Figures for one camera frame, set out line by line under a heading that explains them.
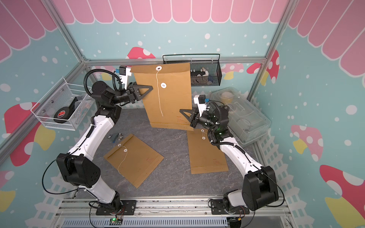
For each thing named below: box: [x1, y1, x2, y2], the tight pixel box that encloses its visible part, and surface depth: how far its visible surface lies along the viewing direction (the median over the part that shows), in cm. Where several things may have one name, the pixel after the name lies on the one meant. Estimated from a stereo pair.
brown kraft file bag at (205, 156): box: [187, 128, 230, 175], surface depth 93 cm
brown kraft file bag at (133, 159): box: [103, 133, 165, 189], surface depth 93 cm
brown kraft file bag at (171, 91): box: [130, 62, 194, 132], surface depth 61 cm
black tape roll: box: [53, 106, 75, 124], surface depth 70 cm
